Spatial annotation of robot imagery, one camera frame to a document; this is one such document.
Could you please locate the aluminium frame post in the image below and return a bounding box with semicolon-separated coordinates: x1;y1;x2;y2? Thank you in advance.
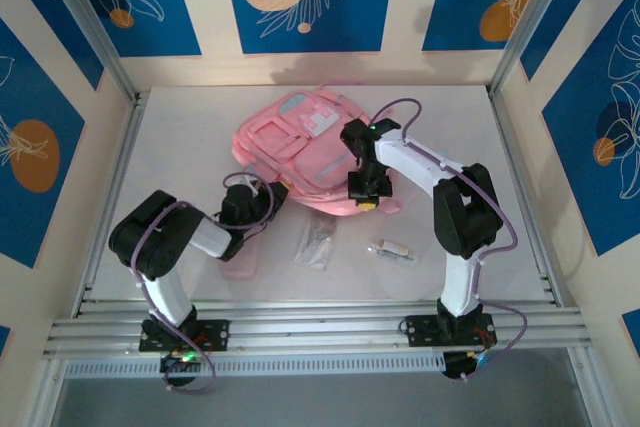
37;0;144;103
487;0;584;98

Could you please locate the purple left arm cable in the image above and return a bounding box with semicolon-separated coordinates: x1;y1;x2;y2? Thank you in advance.
130;172;275;395

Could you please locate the black controller box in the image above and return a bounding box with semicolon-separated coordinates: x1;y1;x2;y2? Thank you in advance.
442;350;490;382
159;352;202;388

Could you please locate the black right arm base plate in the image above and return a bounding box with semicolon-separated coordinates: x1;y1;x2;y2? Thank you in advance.
403;314;497;348

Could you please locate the pink pencil case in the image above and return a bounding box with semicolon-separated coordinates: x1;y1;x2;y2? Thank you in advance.
219;236;261;282

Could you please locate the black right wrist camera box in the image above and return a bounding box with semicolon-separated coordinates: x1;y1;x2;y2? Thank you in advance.
339;118;374;150

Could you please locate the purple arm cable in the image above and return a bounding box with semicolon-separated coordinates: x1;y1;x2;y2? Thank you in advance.
130;172;275;395
372;99;530;383

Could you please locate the clear bag of dark stationery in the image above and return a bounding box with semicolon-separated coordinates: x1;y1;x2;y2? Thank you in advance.
292;211;337;269

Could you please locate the aluminium side rail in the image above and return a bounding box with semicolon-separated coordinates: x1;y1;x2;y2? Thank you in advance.
74;91;147;318
487;86;564;308

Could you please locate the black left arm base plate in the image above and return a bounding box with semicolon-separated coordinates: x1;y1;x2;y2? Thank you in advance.
138;319;231;353

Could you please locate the pink school backpack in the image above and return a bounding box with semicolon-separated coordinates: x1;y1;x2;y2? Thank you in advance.
230;79;404;218

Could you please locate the white slotted cable duct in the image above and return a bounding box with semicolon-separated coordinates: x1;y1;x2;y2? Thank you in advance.
62;352;446;379

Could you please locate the aluminium mounting rail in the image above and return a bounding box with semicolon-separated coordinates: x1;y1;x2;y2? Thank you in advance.
42;299;594;361

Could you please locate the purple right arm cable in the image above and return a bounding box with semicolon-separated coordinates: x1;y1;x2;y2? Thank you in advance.
372;99;530;383

